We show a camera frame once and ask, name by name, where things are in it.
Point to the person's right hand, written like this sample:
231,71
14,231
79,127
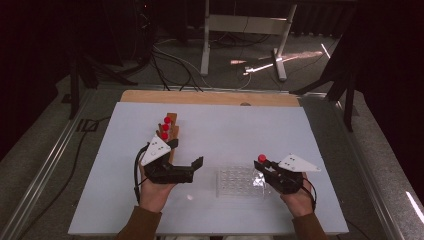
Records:
300,205

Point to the red-capped test tube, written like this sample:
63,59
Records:
165,127
262,158
164,135

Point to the white desk frame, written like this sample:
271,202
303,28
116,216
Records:
245,24

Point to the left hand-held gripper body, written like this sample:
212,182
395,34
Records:
155,150

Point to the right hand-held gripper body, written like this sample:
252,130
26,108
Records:
286,180

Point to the white table board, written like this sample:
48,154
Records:
226,133

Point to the clear plastic test tube rack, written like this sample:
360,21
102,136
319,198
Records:
233,181

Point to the person's left hand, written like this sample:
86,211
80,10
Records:
151,196

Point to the red bottle cap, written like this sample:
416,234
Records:
167,120

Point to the black tripod stand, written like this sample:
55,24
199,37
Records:
74,93
349,100

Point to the aluminium floor rail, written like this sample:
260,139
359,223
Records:
360,166
43,173

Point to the wooden test tube rack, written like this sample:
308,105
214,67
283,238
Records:
174,130

